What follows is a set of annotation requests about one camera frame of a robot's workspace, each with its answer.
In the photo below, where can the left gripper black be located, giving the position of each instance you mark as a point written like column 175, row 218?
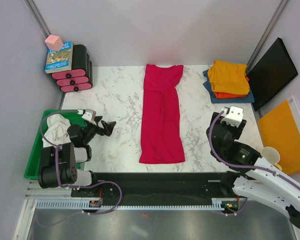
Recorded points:
column 108, row 127

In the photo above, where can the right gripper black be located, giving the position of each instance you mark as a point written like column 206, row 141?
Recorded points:
column 236, row 131

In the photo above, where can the crimson red t-shirt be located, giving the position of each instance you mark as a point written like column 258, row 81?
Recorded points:
column 160, row 139

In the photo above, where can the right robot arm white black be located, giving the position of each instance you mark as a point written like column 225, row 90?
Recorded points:
column 253, row 177

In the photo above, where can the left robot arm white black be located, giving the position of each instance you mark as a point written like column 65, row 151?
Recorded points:
column 64, row 146

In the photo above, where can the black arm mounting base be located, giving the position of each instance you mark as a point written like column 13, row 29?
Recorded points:
column 158, row 188

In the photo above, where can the blue folded t-shirt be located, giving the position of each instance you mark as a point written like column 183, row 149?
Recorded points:
column 249, row 99

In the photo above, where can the pale yellow mug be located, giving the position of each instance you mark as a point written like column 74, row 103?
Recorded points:
column 272, row 156

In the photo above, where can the white crumpled cloth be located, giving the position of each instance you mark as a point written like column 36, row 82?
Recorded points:
column 56, row 132

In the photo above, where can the orange folder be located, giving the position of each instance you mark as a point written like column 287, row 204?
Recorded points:
column 278, row 130

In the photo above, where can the black pink mini drawer unit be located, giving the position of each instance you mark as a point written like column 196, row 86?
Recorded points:
column 80, row 77

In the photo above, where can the mustard yellow folded t-shirt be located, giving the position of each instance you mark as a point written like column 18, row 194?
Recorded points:
column 227, row 77

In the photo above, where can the colourful paperback book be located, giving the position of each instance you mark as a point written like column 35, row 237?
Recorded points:
column 59, row 61

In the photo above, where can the black flat board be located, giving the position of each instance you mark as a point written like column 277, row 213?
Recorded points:
column 271, row 74

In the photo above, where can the green plastic tray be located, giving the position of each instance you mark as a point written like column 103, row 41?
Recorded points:
column 31, row 171

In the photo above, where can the pink cube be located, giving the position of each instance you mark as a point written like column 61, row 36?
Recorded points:
column 54, row 42

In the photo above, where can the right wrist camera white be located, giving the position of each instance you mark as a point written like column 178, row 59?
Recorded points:
column 233, row 116

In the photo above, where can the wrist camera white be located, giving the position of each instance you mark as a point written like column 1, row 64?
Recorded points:
column 233, row 116
column 88, row 115

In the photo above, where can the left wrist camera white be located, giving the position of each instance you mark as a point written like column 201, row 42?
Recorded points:
column 88, row 115

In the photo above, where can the white slotted cable duct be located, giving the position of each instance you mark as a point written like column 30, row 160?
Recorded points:
column 216, row 205

